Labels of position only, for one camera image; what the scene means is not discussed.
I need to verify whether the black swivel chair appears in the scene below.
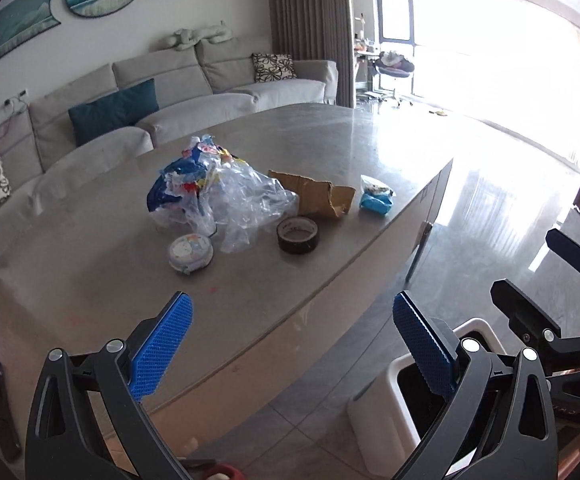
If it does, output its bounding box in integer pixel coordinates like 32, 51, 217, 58
374, 50, 418, 108

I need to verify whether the cluttered white desk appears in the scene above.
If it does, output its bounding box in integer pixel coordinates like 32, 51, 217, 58
354, 15, 381, 101

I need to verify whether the wall socket with cables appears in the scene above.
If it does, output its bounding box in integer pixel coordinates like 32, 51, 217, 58
2, 89, 28, 111

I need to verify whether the black tape roll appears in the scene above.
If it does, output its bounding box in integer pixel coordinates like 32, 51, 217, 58
276, 217, 321, 254

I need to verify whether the grey plush toy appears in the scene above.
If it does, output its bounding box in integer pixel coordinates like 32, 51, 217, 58
162, 21, 235, 51

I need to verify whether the small floral cushion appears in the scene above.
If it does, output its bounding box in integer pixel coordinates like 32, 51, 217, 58
251, 53, 298, 83

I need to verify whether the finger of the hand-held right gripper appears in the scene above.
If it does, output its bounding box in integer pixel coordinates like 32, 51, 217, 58
546, 228, 580, 306
490, 280, 580, 356

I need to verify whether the beige oval table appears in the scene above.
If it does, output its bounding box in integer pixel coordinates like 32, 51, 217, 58
0, 102, 454, 480

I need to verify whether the white bin with black liner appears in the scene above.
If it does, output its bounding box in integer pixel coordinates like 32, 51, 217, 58
347, 316, 511, 462

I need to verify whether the trapezoid blue wall picture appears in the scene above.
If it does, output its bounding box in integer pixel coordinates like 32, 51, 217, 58
0, 0, 65, 68

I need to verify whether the colourful printed plastic bag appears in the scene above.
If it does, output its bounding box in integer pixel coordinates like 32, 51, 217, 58
147, 134, 248, 217

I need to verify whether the grey fabric sofa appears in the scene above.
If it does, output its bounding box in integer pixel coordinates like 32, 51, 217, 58
0, 52, 339, 291

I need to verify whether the crumpled clear plastic bag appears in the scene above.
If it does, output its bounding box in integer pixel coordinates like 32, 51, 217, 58
185, 160, 301, 253

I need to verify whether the torn brown cardboard piece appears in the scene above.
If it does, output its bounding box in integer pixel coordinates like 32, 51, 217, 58
268, 169, 357, 218

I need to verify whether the clear bag with blue gloves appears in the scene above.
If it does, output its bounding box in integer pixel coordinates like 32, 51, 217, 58
359, 175, 397, 216

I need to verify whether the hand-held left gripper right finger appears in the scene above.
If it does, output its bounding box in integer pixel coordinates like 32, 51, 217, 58
392, 291, 559, 480

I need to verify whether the round white printed tin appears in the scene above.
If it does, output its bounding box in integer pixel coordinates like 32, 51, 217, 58
167, 233, 215, 275

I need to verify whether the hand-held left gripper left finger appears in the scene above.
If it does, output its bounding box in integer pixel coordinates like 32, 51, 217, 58
24, 290, 194, 480

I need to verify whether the teal cushion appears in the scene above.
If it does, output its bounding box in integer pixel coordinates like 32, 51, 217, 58
68, 78, 161, 147

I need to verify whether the large glass window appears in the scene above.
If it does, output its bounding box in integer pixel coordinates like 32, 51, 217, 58
377, 0, 580, 121

